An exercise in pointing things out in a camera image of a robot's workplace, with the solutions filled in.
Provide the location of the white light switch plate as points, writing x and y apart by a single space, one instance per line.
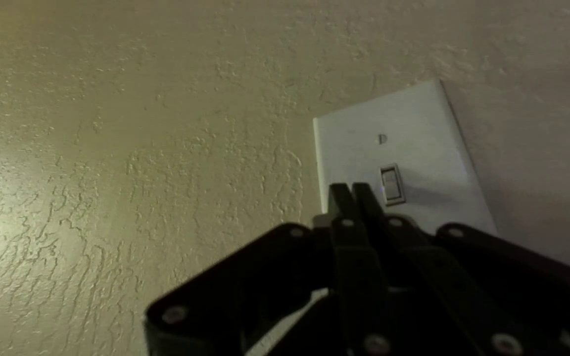
417 125

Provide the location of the white light switch toggle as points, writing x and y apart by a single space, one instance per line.
393 184

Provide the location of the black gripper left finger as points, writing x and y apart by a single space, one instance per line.
258 289

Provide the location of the switch plate screw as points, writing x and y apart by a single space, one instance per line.
383 138

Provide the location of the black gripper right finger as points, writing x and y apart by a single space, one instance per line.
470 283

